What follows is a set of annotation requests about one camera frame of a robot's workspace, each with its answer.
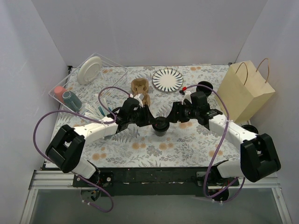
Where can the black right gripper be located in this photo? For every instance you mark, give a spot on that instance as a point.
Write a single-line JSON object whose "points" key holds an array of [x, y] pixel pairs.
{"points": [[175, 114]]}

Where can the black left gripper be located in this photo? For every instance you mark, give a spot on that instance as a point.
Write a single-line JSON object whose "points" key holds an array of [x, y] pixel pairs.
{"points": [[143, 117]]}

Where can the black coffee cup lid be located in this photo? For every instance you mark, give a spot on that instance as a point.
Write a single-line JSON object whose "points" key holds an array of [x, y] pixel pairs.
{"points": [[161, 124]]}

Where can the black takeout coffee cup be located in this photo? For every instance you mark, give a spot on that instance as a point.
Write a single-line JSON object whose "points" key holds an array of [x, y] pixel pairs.
{"points": [[160, 133]]}

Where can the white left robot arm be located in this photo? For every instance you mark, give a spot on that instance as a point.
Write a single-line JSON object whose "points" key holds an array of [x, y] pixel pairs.
{"points": [[66, 148]]}

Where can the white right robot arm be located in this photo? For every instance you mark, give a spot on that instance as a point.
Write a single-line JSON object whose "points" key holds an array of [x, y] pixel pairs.
{"points": [[258, 156]]}

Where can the brown cardboard cup carrier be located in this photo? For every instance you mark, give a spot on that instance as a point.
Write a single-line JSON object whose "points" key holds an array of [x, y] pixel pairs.
{"points": [[141, 86]]}

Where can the blue striped white plate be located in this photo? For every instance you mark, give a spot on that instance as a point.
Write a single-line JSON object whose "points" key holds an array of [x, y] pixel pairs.
{"points": [[167, 80]]}

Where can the stack of black cups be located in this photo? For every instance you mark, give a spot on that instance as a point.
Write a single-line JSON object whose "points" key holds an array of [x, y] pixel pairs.
{"points": [[205, 87]]}

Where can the light blue straw cup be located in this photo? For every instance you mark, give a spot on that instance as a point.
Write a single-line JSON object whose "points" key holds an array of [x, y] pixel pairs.
{"points": [[101, 112]]}

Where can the white wrapped straws bundle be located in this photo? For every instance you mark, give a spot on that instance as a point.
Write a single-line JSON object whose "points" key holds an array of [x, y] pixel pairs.
{"points": [[90, 106]]}

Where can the floral tablecloth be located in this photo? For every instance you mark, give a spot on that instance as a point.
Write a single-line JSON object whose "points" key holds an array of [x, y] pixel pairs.
{"points": [[184, 145]]}

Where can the brown paper bag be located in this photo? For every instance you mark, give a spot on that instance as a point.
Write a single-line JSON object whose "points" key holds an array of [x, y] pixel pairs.
{"points": [[243, 91]]}

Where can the stack of black lids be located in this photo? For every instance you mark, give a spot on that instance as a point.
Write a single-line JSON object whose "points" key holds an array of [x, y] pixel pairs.
{"points": [[250, 128]]}

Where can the plain white plate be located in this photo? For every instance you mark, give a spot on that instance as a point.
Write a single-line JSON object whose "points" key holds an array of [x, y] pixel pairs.
{"points": [[89, 70]]}

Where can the dark teal cup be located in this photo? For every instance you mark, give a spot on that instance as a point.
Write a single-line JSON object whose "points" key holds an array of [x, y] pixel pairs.
{"points": [[72, 101]]}

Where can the pink cup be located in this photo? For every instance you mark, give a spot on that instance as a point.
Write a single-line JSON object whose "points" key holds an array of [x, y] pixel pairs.
{"points": [[58, 92]]}

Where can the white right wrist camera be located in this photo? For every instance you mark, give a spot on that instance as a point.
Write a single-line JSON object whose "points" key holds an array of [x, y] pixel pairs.
{"points": [[186, 96]]}

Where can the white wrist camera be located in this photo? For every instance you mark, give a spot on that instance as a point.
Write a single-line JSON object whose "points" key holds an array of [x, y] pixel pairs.
{"points": [[138, 97], [186, 96]]}

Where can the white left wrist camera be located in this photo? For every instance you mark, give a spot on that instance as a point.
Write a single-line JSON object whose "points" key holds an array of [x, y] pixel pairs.
{"points": [[138, 97]]}

